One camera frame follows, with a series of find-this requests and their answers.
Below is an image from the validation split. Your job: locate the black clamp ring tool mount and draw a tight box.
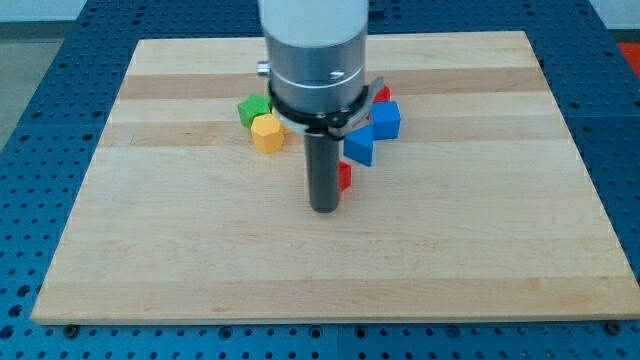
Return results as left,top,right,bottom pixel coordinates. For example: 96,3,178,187
267,77,384,139

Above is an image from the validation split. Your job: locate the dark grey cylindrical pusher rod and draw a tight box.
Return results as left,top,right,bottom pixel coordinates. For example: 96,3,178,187
304,135,340,213

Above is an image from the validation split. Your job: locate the red block behind arm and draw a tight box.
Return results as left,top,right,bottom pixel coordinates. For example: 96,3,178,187
374,85,392,103

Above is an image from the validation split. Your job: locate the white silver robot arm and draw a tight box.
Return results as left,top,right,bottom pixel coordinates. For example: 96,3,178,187
257,0,384,213

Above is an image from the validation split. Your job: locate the blue triangular block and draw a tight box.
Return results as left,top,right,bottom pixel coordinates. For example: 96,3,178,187
343,125,375,167

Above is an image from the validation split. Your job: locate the red block near rod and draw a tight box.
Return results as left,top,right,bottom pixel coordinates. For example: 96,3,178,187
339,161,352,192

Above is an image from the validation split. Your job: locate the blue cube block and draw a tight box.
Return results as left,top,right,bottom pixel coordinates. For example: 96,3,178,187
370,101,402,140

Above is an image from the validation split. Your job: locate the yellow hexagon block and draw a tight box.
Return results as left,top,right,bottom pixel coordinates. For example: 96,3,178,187
251,114,290,154

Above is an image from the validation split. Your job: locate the green star block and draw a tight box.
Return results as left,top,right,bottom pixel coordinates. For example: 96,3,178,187
237,94,271,128

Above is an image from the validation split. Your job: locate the light wooden board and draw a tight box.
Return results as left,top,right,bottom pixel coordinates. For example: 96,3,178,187
32,31,639,325

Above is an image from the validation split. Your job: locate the blue perforated metal table plate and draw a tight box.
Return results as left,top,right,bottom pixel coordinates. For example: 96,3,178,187
1,0,639,359

